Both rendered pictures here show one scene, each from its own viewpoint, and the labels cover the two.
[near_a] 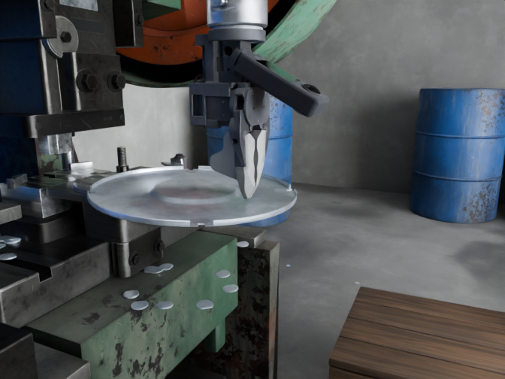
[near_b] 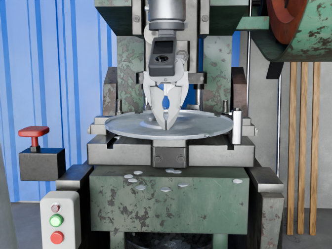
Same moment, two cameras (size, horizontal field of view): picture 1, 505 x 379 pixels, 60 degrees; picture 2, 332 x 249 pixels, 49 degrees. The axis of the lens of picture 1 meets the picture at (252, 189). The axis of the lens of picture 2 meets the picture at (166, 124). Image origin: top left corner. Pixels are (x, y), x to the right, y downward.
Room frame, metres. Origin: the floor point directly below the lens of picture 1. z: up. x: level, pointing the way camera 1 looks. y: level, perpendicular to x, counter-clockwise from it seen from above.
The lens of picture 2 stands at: (0.29, -0.67, 0.92)
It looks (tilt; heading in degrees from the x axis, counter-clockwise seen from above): 10 degrees down; 67
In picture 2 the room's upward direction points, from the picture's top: straight up
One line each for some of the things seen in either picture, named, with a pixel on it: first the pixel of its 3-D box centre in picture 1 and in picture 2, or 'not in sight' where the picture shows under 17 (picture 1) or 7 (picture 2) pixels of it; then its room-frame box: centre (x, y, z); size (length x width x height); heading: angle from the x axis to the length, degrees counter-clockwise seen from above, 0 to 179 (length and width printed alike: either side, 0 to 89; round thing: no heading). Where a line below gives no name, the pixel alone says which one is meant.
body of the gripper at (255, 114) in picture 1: (232, 81); (166, 54); (0.58, 0.03, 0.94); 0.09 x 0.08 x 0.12; 65
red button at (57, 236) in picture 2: not in sight; (57, 237); (0.35, 0.11, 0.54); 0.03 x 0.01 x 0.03; 155
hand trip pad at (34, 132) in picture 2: not in sight; (34, 143); (0.33, 0.26, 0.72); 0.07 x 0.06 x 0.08; 65
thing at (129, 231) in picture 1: (142, 225); (169, 142); (0.65, 0.17, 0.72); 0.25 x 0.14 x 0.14; 65
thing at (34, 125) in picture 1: (49, 126); (172, 81); (0.72, 0.33, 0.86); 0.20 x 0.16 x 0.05; 155
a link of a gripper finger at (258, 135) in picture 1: (240, 161); (174, 106); (0.59, 0.02, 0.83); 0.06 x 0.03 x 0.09; 65
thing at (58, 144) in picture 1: (57, 140); (172, 89); (0.72, 0.32, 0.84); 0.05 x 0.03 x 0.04; 155
